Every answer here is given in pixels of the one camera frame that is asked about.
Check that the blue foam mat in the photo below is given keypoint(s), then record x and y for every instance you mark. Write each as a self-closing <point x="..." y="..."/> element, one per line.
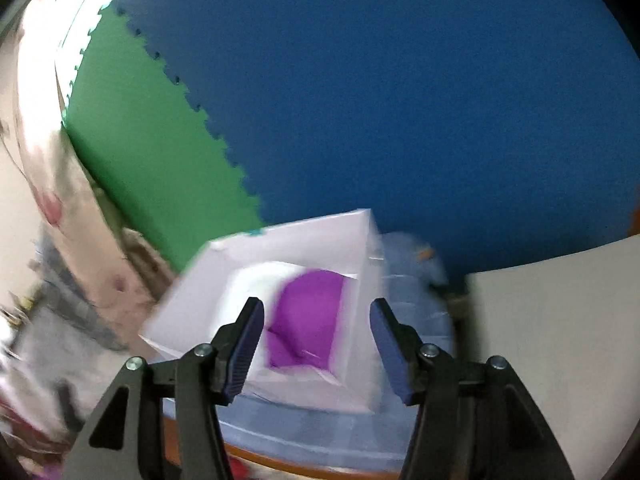
<point x="400" y="110"/>

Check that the green foam mat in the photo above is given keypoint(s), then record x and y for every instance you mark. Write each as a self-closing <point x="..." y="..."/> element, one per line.
<point x="150" y="135"/>

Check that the white foam mat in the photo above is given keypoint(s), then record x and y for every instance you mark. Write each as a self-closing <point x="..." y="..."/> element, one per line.
<point x="85" y="25"/>

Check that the brown satin cloth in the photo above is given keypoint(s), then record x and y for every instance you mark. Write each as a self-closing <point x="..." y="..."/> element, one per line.
<point x="145" y="260"/>

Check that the blue checked cloth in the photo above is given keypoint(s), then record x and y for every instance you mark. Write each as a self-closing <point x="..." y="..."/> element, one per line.
<point x="310" y="430"/>

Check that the grey plaid cloth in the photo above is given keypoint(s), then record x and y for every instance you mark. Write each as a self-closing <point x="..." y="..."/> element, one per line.
<point x="75" y="300"/>

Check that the white leaf print cloth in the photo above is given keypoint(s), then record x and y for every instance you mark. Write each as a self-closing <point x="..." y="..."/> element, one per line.
<point x="45" y="385"/>

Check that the white cardboard shoe box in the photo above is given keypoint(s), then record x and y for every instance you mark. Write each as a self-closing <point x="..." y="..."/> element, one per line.
<point x="320" y="240"/>

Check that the beige floral curtain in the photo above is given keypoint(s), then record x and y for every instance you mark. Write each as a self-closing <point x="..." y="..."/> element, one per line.
<point x="60" y="160"/>

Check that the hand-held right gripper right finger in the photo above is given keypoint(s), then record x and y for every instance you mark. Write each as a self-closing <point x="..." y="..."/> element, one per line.
<point x="390" y="355"/>

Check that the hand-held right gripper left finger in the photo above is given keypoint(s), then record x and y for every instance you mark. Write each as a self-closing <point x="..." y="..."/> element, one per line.
<point x="245" y="355"/>

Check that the purple underwear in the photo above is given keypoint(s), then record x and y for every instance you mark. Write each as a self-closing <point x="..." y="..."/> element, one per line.
<point x="305" y="320"/>

